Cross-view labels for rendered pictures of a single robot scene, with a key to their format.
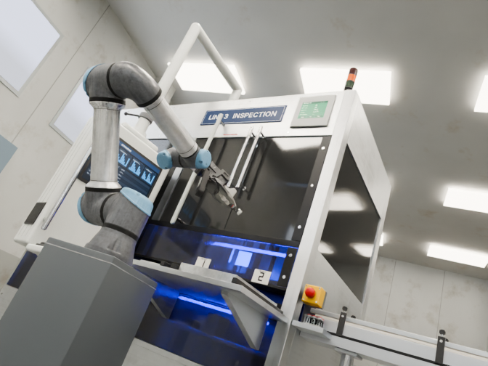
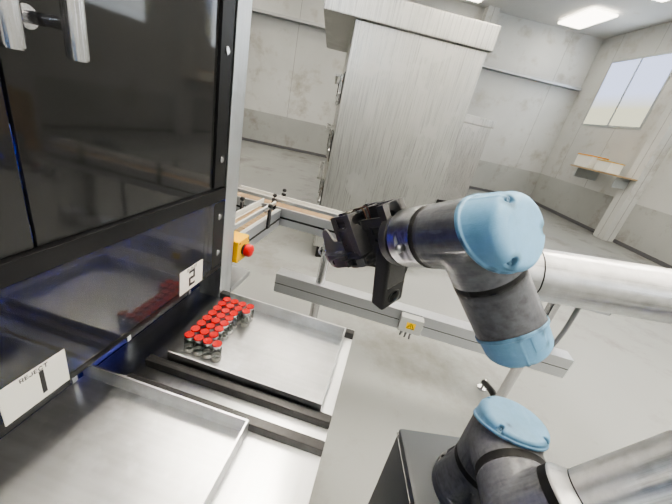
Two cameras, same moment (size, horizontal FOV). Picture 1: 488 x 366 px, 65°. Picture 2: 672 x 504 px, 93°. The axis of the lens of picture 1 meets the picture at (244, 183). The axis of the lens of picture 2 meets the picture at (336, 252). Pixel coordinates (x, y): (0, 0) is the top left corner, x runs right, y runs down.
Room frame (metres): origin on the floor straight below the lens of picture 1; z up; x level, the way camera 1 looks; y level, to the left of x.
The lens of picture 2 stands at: (1.76, 0.48, 1.44)
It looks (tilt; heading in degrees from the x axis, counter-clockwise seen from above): 24 degrees down; 239
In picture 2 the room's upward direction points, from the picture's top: 13 degrees clockwise
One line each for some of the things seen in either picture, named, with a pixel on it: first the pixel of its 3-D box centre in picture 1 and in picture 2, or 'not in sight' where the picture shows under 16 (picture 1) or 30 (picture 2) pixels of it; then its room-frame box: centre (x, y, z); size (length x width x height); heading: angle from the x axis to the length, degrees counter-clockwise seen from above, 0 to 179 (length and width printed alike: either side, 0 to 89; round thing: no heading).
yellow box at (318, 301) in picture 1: (314, 296); (233, 246); (1.57, -0.44, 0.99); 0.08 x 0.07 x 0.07; 142
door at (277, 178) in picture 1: (278, 184); (154, 18); (1.77, -0.16, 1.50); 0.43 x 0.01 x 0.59; 52
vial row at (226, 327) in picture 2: not in sight; (226, 327); (1.63, -0.16, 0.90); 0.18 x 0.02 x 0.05; 52
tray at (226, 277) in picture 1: (229, 288); (267, 343); (1.54, -0.10, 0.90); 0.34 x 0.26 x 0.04; 142
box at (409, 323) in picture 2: not in sight; (410, 323); (0.62, -0.50, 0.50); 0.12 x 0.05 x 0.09; 142
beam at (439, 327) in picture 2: not in sight; (413, 319); (0.57, -0.54, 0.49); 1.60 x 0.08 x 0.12; 142
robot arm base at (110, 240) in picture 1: (113, 245); (477, 476); (1.21, 0.30, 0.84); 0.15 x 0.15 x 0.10
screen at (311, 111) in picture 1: (312, 111); not in sight; (1.71, -0.21, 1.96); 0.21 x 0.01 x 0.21; 52
